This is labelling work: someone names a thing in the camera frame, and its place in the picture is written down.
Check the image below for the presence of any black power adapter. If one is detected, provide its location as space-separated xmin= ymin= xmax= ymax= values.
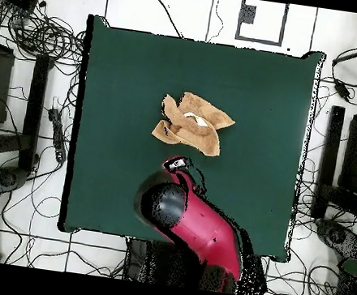
xmin=330 ymin=77 xmax=355 ymax=103

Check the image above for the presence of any tangled black cable bundle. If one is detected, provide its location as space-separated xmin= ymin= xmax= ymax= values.
xmin=0 ymin=0 xmax=92 ymax=70

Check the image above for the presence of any black stand bar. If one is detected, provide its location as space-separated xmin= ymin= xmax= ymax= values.
xmin=16 ymin=53 xmax=55 ymax=173
xmin=311 ymin=104 xmax=347 ymax=221

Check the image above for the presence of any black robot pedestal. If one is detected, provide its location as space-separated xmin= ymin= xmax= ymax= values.
xmin=122 ymin=236 xmax=214 ymax=292

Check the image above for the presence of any black power strip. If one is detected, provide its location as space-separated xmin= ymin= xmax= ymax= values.
xmin=41 ymin=106 xmax=74 ymax=165

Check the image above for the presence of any long black cable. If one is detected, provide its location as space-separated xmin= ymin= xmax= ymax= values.
xmin=144 ymin=0 xmax=189 ymax=39

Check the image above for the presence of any dark green table cloth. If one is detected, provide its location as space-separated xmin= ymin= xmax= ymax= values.
xmin=57 ymin=13 xmax=327 ymax=266

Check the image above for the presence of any tan terry towel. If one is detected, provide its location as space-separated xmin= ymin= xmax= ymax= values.
xmin=149 ymin=88 xmax=239 ymax=160

